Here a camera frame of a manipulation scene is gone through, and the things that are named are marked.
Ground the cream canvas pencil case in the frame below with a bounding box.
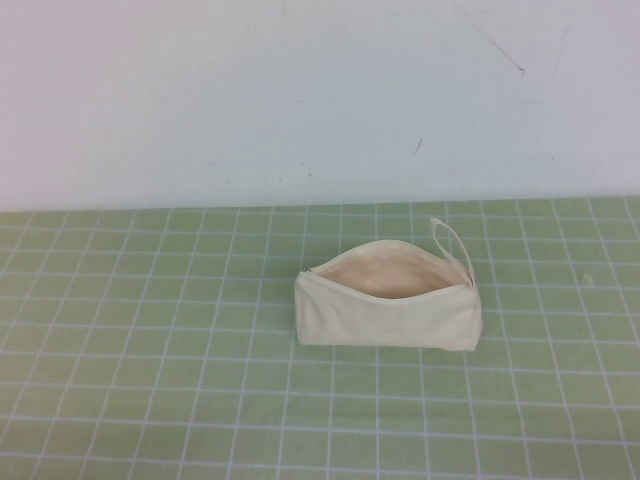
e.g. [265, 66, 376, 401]
[294, 216, 485, 352]

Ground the green grid cutting mat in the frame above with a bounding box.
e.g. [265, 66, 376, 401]
[0, 197, 640, 480]

